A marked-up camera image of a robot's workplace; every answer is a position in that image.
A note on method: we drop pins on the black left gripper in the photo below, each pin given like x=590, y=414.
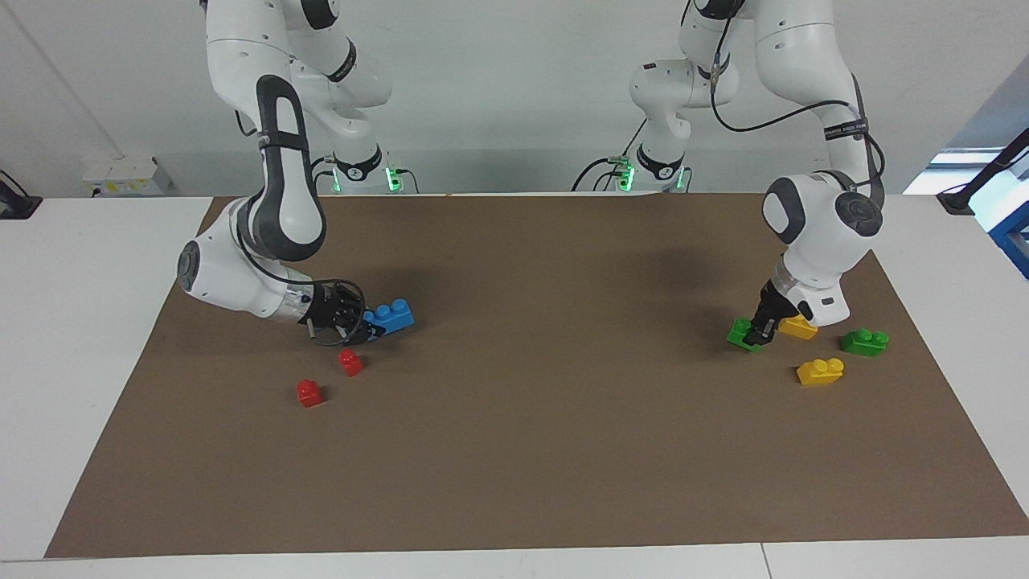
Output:
x=777, y=301

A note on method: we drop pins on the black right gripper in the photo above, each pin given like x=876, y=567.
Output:
x=334, y=310

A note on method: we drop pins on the green two-stud block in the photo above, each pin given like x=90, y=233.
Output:
x=863, y=343
x=736, y=332

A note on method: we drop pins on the blue three-stud block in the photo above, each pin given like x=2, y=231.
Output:
x=394, y=318

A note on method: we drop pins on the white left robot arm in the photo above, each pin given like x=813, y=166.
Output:
x=812, y=217

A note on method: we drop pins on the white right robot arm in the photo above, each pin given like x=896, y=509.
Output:
x=241, y=273

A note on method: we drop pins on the yellow two-stud block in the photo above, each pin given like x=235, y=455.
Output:
x=801, y=328
x=819, y=373

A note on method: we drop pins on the red one-stud block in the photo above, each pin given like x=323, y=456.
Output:
x=350, y=363
x=309, y=394

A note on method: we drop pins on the brown table mat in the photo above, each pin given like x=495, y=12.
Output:
x=514, y=466

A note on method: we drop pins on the white box with labels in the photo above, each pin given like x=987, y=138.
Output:
x=125, y=177

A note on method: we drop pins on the black slanted pole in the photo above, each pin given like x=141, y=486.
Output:
x=997, y=161

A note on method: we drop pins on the black table clamp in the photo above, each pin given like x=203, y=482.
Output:
x=16, y=205

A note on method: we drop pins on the blue frame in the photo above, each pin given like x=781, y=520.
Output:
x=1011, y=225

